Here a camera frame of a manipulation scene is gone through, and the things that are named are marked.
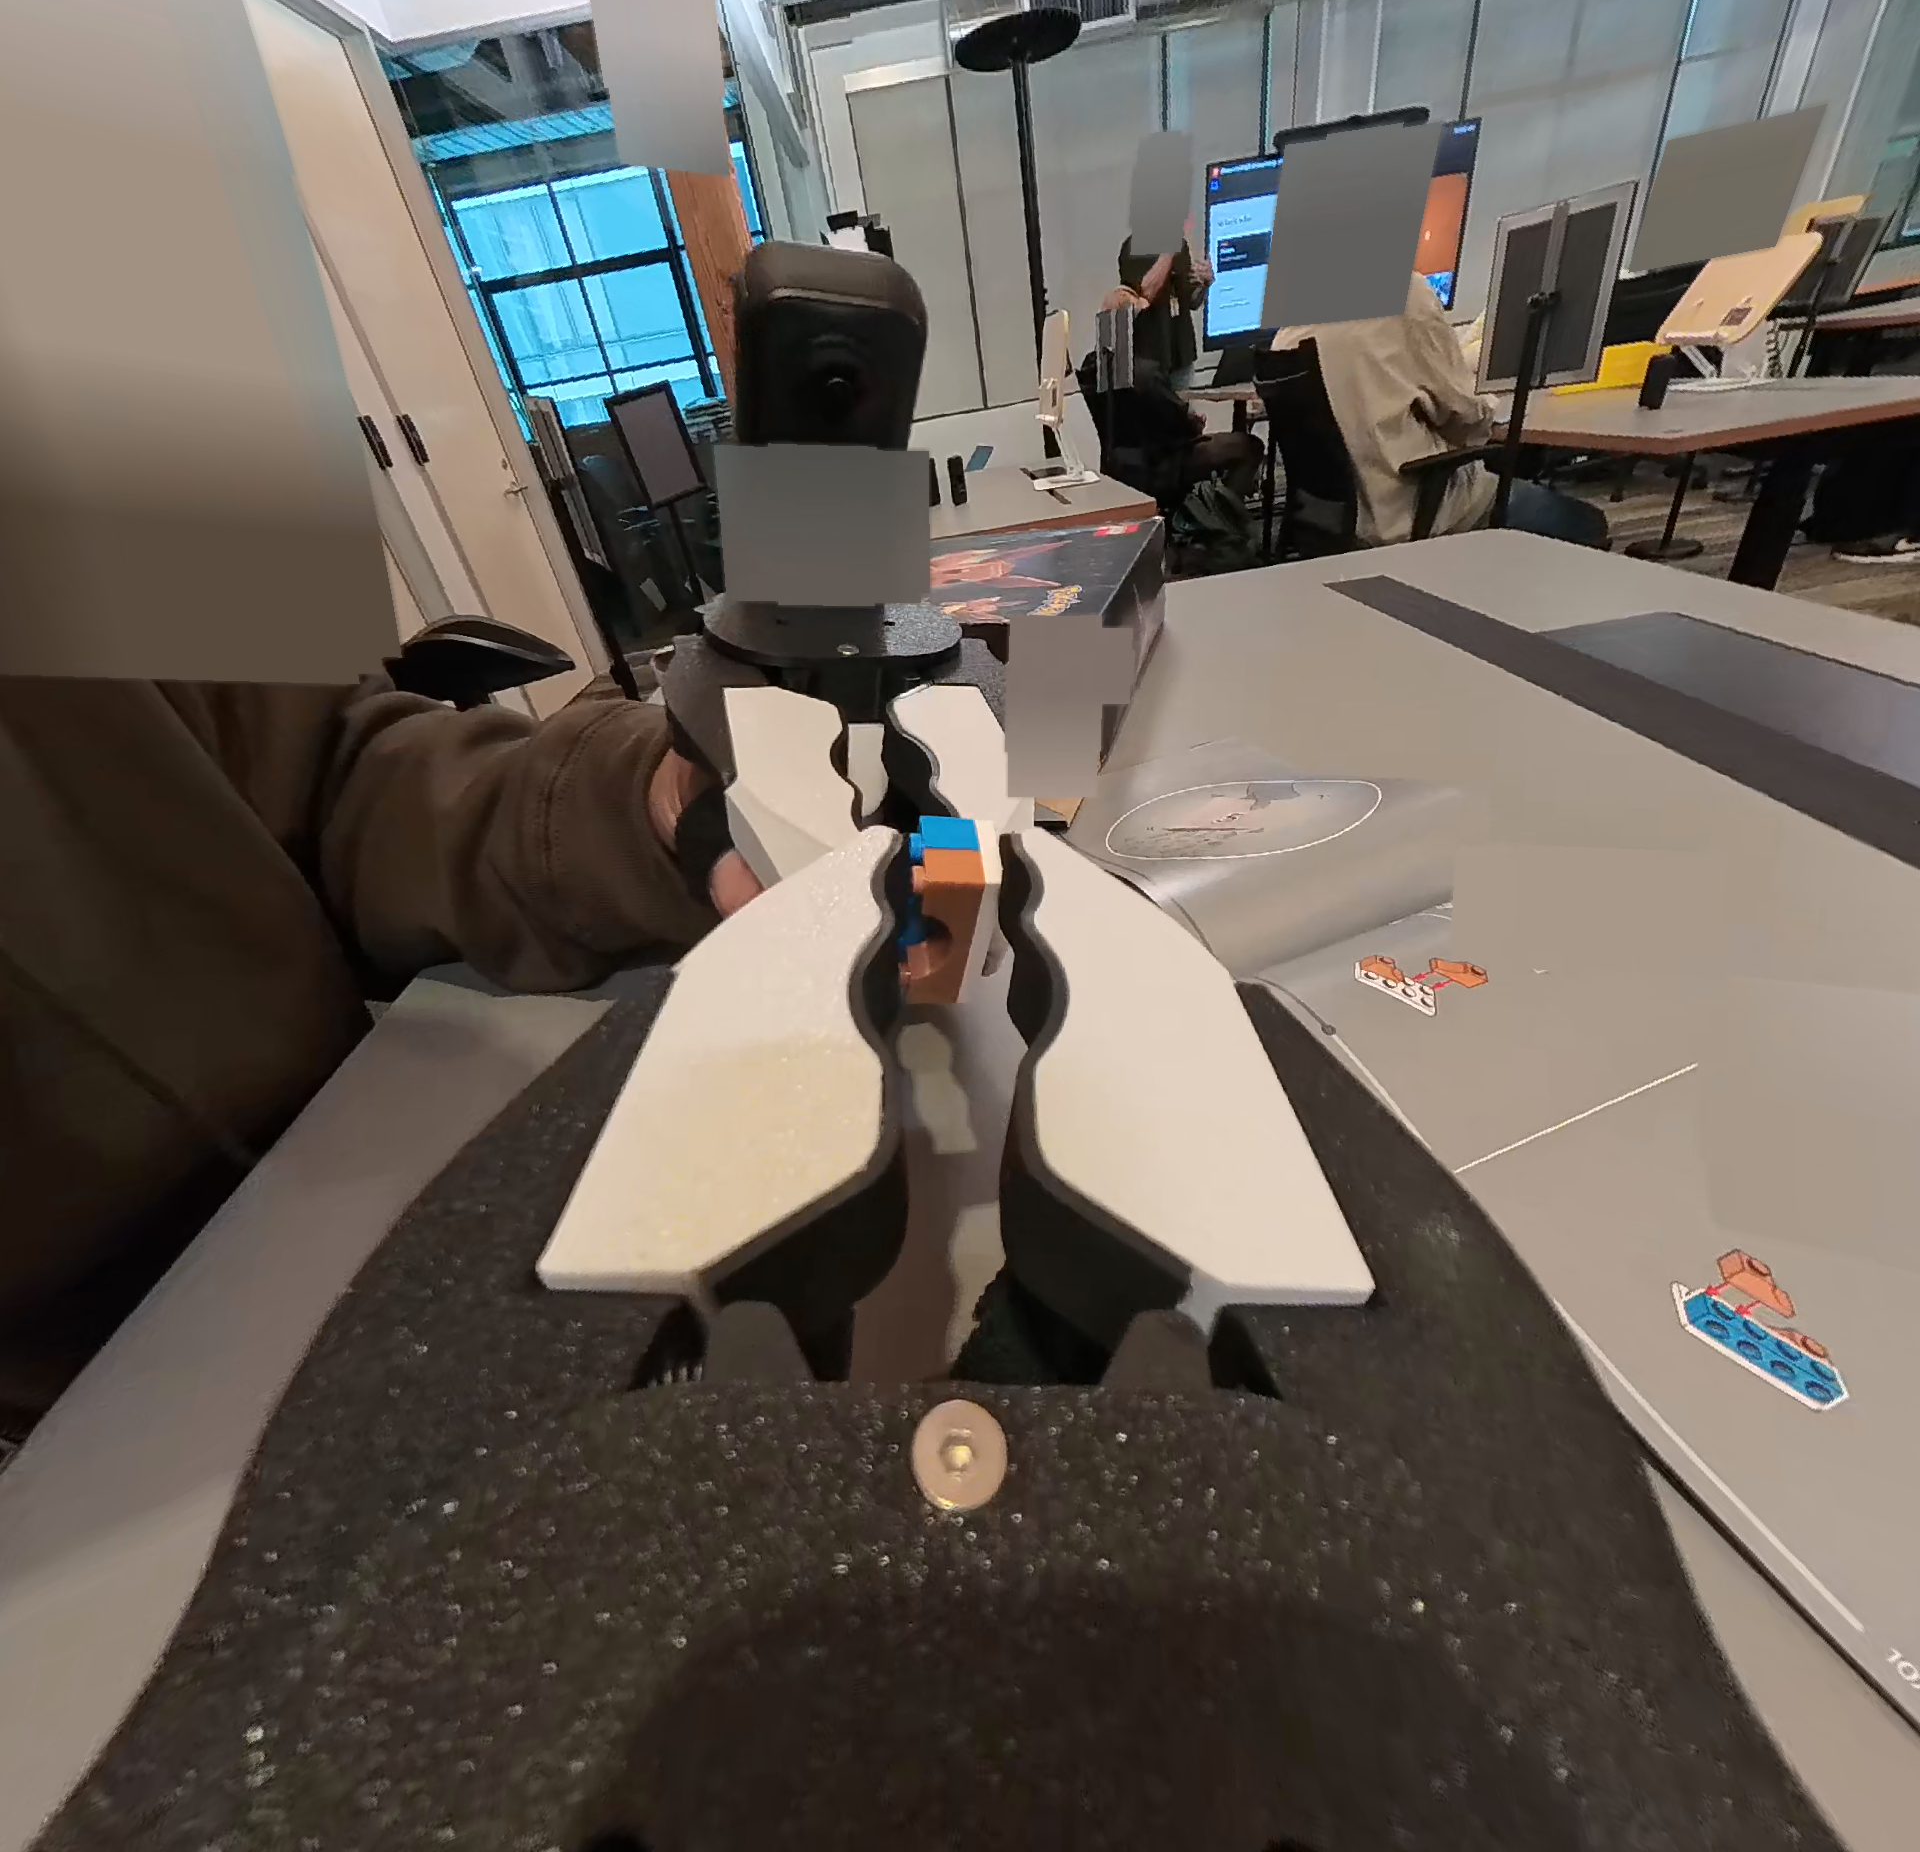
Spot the black sign board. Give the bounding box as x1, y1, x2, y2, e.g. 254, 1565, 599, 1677
603, 386, 709, 507

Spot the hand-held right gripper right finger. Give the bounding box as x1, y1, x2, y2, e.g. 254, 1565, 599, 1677
1002, 829, 1380, 1304

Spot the grey instruction booklet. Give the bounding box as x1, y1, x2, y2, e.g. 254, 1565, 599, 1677
1064, 743, 1920, 1733

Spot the glass window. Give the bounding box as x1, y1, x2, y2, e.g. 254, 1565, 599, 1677
388, 87, 759, 406

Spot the person's left hand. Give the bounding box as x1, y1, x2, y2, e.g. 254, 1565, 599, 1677
648, 749, 764, 920

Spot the black chair armrest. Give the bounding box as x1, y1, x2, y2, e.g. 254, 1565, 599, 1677
386, 613, 578, 715

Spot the blue brick plate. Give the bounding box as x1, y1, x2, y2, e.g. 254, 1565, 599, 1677
898, 815, 981, 971

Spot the grey table with wooden edge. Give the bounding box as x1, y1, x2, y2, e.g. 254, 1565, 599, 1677
1492, 371, 1920, 593

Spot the wooden tablet holder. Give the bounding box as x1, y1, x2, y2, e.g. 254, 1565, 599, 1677
1654, 230, 1828, 348

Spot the grey tablet on stand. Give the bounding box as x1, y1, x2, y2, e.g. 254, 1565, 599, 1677
1474, 178, 1640, 399

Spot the computer monitor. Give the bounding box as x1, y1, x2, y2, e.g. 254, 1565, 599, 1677
1200, 116, 1484, 357

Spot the person's dark brown jacket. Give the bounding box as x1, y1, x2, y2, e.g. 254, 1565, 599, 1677
0, 675, 384, 1448

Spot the grey desk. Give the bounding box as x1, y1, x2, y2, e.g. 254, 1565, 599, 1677
0, 529, 1920, 1852

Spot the white cabinet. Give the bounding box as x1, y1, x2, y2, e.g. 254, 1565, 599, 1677
225, 0, 614, 684

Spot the black floor lamp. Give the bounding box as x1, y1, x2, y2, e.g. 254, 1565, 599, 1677
955, 7, 1085, 437

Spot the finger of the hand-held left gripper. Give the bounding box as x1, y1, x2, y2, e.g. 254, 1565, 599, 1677
721, 686, 902, 888
881, 686, 1012, 851

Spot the colourful cardboard box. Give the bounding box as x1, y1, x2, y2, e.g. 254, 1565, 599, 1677
916, 516, 1168, 684

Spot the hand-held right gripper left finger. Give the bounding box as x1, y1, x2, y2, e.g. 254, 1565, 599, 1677
537, 829, 911, 1297

